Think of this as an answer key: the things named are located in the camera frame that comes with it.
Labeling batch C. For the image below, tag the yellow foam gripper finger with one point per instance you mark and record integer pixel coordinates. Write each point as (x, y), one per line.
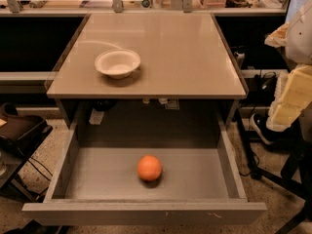
(292, 95)

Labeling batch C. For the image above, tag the orange fruit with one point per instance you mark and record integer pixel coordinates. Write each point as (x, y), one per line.
(149, 168)

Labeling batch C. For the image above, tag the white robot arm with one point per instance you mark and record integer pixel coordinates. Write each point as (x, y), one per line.
(295, 36)

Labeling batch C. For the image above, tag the grey counter cabinet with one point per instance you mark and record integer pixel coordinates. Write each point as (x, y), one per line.
(183, 55)

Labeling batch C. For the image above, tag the open grey top drawer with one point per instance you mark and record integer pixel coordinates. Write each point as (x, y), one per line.
(96, 183)

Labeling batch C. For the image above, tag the black and white shoe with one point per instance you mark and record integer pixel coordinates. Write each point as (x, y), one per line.
(258, 123)

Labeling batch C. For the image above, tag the black stand legs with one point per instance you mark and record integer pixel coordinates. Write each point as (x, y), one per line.
(296, 174)

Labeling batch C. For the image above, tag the black laptop computer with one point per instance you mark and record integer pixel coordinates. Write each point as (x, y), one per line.
(293, 7)

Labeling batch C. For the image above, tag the white paper bowl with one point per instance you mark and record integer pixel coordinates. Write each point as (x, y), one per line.
(118, 63)

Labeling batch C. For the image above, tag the black side cart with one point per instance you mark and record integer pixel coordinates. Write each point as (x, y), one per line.
(20, 136)

